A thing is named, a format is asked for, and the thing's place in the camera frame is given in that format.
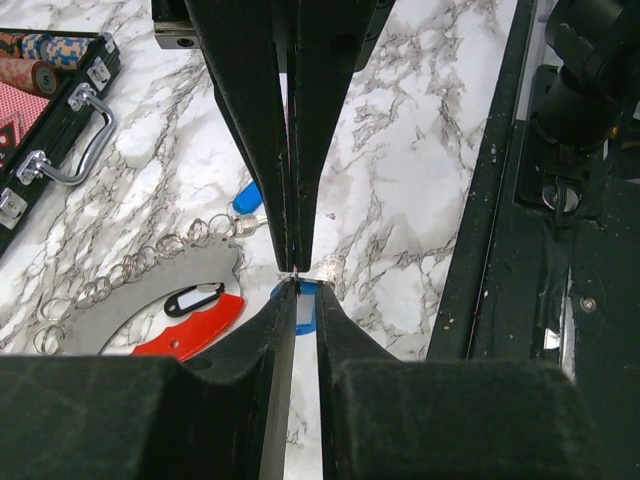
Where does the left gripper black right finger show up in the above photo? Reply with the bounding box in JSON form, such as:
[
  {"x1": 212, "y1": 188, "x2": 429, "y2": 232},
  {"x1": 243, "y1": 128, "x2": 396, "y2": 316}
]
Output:
[{"x1": 314, "y1": 284, "x2": 640, "y2": 480}]

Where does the chain of silver split rings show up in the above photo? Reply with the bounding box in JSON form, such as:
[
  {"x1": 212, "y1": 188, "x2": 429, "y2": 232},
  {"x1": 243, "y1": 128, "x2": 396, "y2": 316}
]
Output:
[{"x1": 32, "y1": 213, "x2": 241, "y2": 354}]

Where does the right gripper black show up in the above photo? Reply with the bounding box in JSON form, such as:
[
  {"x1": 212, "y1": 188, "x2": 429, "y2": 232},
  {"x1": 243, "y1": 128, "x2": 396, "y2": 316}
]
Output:
[{"x1": 151, "y1": 0, "x2": 293, "y2": 272}]

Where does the red-handled metal keyring tool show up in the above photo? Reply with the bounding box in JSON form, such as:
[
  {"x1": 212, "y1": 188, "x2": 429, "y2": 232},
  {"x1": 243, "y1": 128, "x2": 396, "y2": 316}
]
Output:
[{"x1": 56, "y1": 240, "x2": 245, "y2": 361}]

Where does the black mounting rail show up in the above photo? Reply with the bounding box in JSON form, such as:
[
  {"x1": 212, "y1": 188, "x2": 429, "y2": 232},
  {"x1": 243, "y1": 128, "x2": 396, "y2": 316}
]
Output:
[{"x1": 424, "y1": 0, "x2": 640, "y2": 480}]

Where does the black tag on keyring tool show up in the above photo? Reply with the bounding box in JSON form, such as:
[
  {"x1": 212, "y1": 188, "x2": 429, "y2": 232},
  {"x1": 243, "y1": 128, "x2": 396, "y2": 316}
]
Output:
[{"x1": 163, "y1": 283, "x2": 225, "y2": 318}]

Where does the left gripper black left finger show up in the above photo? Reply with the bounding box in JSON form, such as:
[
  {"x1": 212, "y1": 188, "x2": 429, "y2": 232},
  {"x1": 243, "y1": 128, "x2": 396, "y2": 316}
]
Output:
[{"x1": 1, "y1": 280, "x2": 295, "y2": 479}]

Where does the pink playing card deck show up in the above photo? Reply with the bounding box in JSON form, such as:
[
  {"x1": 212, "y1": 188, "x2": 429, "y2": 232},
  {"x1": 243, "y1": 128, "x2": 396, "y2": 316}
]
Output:
[{"x1": 1, "y1": 83, "x2": 49, "y2": 148}]

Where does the small silver split ring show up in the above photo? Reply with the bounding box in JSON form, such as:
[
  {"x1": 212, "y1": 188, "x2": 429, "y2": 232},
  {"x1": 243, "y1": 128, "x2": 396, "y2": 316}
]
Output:
[{"x1": 277, "y1": 252, "x2": 349, "y2": 296}]

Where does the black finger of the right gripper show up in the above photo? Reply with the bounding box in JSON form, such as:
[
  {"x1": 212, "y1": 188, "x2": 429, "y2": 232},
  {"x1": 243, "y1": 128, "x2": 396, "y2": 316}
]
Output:
[{"x1": 292, "y1": 1, "x2": 394, "y2": 270}]

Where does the blue plastic key tag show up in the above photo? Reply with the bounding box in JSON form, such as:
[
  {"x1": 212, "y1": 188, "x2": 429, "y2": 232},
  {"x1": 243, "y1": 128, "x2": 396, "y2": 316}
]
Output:
[{"x1": 270, "y1": 279, "x2": 318, "y2": 336}]

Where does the black poker chip case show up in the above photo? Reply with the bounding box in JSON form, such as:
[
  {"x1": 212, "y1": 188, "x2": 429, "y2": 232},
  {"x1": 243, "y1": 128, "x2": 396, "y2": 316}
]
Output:
[{"x1": 1, "y1": 29, "x2": 121, "y2": 250}]

